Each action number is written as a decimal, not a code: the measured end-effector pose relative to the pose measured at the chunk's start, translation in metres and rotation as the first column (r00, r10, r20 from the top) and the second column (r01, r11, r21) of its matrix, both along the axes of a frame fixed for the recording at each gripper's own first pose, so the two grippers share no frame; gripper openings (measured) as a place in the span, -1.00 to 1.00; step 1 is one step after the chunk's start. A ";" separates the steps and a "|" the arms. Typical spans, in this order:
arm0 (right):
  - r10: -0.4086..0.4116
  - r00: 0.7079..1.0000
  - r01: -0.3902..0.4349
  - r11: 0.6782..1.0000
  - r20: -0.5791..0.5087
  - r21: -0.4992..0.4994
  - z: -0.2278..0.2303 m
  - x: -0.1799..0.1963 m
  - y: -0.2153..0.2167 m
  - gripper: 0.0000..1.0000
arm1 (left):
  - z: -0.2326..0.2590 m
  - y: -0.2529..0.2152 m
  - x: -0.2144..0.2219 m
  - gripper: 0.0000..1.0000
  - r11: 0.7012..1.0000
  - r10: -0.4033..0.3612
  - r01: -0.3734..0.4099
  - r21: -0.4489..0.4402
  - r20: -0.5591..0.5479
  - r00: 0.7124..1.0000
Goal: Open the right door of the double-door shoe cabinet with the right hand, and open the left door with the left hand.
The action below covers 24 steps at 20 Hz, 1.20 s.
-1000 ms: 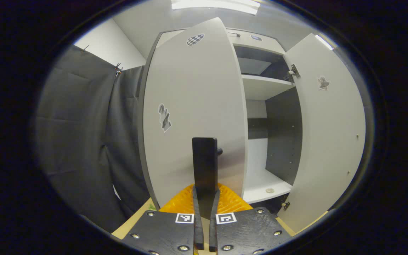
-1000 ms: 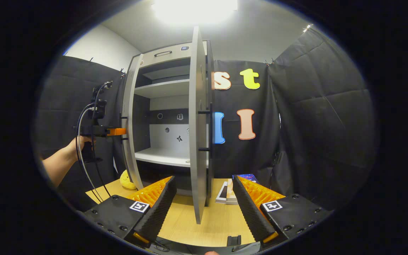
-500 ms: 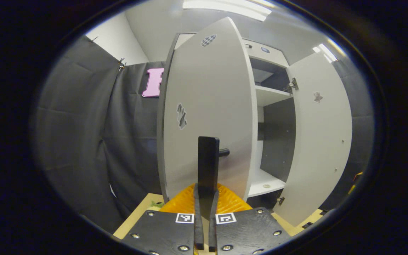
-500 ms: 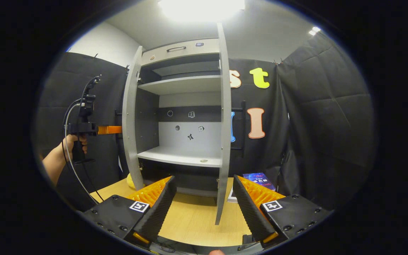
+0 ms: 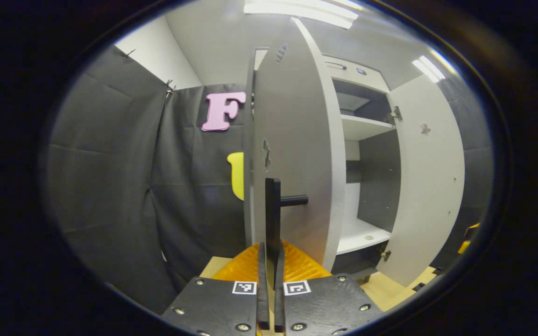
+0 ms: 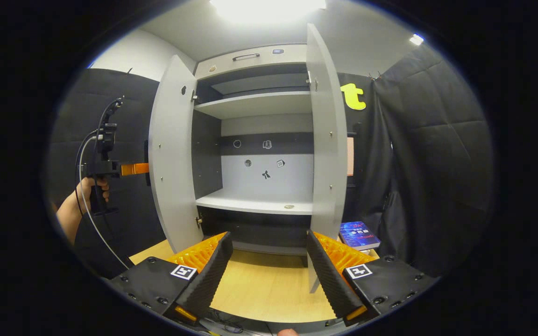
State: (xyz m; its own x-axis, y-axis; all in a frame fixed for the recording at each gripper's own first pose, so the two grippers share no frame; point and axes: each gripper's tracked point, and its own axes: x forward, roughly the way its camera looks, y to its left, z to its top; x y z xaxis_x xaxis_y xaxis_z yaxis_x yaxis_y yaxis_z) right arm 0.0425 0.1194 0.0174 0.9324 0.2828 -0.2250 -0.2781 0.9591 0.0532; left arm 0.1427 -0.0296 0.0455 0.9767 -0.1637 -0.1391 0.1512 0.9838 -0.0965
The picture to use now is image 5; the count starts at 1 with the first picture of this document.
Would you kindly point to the metal door hinge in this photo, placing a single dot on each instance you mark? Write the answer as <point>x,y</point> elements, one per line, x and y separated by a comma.
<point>395,114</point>
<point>385,255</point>

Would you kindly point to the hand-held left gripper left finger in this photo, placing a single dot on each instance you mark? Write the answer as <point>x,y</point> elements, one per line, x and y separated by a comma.
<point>262,303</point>

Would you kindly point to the white cabinet shelf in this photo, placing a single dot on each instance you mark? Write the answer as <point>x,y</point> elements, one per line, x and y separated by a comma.
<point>360,235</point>
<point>362,126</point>

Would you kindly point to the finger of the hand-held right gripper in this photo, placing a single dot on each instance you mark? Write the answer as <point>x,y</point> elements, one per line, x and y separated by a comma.
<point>469,238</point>

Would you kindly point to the black cloth clip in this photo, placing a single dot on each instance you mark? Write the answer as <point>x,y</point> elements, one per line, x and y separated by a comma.
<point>130,53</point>
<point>170,87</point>

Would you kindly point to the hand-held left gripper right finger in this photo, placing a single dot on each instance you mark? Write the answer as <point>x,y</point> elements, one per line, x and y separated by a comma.
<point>279,308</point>

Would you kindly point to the grey cabinet door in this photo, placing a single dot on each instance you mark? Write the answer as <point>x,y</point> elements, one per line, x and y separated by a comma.
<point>428,186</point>
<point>297,140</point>

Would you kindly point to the small ceiling light panel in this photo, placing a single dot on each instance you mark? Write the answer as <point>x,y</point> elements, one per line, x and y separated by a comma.
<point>430,67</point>

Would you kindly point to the grey cabinet drawer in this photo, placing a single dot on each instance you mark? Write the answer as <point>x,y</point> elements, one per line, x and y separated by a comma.
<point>367,77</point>

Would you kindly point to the black backdrop cloth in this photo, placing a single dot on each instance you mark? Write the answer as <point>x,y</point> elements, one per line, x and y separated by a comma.
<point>110,186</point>

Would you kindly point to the grey double-door shoe cabinet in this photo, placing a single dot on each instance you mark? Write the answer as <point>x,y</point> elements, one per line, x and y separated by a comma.
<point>378,177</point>

